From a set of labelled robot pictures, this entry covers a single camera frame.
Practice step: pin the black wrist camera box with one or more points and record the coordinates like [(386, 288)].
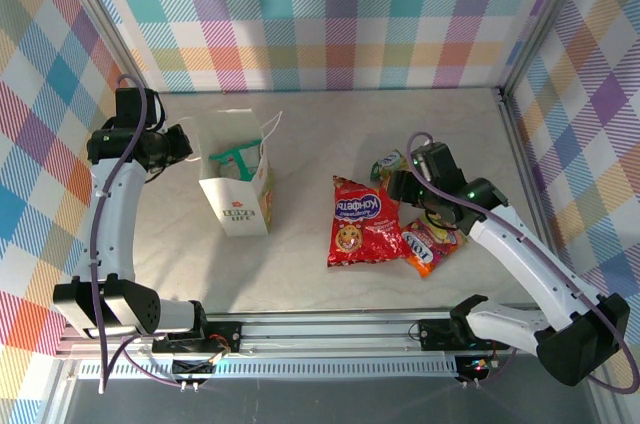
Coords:
[(130, 109), (442, 164)]

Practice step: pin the black connector bracket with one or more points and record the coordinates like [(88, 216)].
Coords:
[(472, 366), (192, 369)]

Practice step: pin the black right connector bracket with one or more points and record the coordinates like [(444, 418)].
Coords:
[(472, 366)]

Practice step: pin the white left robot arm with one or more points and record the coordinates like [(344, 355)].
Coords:
[(112, 224)]

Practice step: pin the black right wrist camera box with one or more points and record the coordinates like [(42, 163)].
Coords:
[(442, 164)]

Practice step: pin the red snack bag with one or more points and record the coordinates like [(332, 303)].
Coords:
[(360, 224)]

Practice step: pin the green candy bag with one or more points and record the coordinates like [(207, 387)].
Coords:
[(387, 161)]

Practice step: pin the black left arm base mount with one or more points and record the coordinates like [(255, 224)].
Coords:
[(225, 331)]

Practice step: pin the aluminium frame post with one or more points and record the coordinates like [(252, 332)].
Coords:
[(106, 19), (546, 19), (617, 406), (60, 394)]

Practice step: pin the black left connector bracket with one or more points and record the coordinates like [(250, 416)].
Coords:
[(192, 369)]

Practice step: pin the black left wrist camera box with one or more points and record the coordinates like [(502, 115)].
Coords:
[(130, 109)]

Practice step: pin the orange candy bag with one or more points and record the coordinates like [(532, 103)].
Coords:
[(425, 254)]

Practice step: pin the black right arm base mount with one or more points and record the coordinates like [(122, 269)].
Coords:
[(435, 334)]

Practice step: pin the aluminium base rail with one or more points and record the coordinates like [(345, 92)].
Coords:
[(325, 334)]

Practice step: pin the white printed paper bag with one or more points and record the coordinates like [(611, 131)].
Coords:
[(240, 216)]

